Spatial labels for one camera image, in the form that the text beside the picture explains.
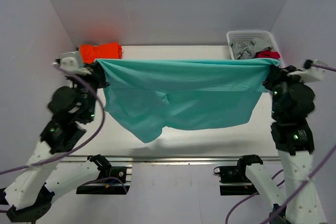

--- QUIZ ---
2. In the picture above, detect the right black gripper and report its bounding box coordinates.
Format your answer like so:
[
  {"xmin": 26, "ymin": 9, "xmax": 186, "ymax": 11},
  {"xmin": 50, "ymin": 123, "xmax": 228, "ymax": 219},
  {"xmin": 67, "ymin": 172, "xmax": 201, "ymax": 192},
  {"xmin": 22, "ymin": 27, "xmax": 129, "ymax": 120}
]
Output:
[{"xmin": 261, "ymin": 64, "xmax": 307, "ymax": 119}]

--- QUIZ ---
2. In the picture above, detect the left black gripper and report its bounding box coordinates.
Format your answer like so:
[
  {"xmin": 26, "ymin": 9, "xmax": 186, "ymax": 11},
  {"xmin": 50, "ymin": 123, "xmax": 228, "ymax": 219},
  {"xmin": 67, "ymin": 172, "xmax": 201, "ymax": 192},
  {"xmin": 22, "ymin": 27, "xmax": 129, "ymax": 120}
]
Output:
[{"xmin": 70, "ymin": 59, "xmax": 111, "ymax": 121}]

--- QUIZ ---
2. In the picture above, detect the teal t shirt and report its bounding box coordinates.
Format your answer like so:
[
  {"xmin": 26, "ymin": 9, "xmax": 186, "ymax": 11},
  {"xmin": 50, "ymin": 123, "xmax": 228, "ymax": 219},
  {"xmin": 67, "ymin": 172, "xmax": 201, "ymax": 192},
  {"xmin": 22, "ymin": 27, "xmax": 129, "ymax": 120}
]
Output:
[{"xmin": 98, "ymin": 58, "xmax": 279, "ymax": 143}]

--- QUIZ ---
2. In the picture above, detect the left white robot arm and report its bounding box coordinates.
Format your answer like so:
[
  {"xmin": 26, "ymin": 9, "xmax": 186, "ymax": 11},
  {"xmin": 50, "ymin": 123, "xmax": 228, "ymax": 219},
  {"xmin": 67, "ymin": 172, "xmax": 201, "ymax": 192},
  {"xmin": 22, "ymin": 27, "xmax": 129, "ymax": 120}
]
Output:
[{"xmin": 1, "ymin": 62, "xmax": 111, "ymax": 223}]

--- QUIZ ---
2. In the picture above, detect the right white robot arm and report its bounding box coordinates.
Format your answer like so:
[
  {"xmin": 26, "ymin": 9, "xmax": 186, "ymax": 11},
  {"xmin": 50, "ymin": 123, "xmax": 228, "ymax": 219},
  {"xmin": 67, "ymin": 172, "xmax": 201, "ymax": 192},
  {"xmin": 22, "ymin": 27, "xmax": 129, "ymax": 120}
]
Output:
[{"xmin": 237, "ymin": 66, "xmax": 320, "ymax": 223}]

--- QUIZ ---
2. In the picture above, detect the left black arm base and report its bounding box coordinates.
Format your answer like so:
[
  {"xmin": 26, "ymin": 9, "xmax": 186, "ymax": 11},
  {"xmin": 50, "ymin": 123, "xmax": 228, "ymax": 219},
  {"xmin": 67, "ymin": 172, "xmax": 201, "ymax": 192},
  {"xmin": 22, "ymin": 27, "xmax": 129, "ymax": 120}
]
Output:
[{"xmin": 76, "ymin": 154, "xmax": 132, "ymax": 195}]

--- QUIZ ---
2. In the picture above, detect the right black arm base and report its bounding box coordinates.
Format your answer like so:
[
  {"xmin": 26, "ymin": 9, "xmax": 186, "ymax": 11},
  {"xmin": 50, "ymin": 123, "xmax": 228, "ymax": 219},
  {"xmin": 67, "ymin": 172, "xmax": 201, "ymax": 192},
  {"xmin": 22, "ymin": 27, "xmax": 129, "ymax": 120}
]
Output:
[{"xmin": 213, "ymin": 154, "xmax": 263, "ymax": 196}]

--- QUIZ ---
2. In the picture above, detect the red t shirt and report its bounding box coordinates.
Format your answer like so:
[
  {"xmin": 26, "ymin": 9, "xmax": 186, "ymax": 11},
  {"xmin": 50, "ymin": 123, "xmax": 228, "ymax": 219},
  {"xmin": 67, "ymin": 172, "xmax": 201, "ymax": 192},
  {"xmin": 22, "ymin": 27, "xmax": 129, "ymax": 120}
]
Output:
[{"xmin": 255, "ymin": 50, "xmax": 280, "ymax": 60}]

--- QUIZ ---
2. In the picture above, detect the folded orange t shirt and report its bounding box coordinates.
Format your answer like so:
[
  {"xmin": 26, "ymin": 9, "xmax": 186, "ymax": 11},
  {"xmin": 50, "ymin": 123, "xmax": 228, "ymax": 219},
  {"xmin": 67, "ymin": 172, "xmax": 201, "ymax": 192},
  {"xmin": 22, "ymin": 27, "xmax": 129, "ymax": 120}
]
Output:
[{"xmin": 79, "ymin": 42, "xmax": 122, "ymax": 64}]

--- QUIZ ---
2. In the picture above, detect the grey t shirt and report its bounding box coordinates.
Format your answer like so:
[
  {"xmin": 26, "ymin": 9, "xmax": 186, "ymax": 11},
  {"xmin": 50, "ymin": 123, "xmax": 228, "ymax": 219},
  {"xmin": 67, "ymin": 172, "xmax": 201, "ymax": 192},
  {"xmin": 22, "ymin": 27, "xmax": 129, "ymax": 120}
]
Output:
[{"xmin": 230, "ymin": 38, "xmax": 272, "ymax": 60}]

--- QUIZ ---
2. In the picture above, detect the white plastic basket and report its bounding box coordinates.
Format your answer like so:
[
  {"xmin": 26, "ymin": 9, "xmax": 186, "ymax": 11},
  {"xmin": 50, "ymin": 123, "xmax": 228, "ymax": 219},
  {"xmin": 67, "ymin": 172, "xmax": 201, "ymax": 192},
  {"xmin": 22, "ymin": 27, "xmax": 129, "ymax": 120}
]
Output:
[{"xmin": 226, "ymin": 30, "xmax": 280, "ymax": 60}]

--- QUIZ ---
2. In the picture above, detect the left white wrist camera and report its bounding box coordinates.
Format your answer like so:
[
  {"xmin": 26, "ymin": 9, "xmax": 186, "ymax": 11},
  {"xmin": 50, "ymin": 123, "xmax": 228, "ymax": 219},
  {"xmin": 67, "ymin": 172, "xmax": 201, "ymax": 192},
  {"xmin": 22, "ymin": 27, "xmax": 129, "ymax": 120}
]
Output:
[{"xmin": 54, "ymin": 51, "xmax": 91, "ymax": 76}]

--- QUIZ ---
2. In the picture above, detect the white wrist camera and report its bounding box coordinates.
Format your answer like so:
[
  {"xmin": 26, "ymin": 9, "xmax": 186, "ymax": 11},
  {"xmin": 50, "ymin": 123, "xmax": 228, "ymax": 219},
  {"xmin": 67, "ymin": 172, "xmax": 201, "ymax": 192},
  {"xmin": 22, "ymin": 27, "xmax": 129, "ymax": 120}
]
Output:
[
  {"xmin": 54, "ymin": 51, "xmax": 91, "ymax": 76},
  {"xmin": 287, "ymin": 59, "xmax": 328, "ymax": 83}
]

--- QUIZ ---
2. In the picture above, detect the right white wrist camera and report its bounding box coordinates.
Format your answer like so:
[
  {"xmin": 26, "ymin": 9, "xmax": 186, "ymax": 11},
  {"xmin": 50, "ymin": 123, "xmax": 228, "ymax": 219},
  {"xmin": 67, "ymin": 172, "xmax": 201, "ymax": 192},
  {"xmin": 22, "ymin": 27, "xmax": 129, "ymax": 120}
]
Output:
[{"xmin": 287, "ymin": 59, "xmax": 328, "ymax": 83}]

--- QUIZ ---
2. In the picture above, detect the aluminium table edge rail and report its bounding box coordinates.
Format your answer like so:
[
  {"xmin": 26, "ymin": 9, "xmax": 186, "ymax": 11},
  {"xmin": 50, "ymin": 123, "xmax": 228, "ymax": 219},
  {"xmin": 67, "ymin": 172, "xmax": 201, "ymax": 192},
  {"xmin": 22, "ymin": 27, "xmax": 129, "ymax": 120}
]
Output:
[{"xmin": 61, "ymin": 156, "xmax": 280, "ymax": 166}]

